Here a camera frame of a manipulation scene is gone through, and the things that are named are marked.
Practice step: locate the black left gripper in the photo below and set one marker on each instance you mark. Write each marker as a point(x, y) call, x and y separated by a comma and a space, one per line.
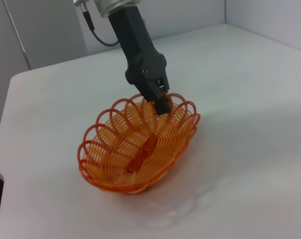
point(138, 57)

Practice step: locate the orange plastic woven basket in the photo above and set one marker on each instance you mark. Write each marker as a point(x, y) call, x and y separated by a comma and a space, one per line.
point(110, 149)

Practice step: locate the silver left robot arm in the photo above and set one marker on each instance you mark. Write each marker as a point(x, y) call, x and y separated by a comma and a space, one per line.
point(108, 6)

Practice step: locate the grey metal pole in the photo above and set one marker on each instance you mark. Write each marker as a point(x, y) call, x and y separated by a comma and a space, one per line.
point(18, 37)

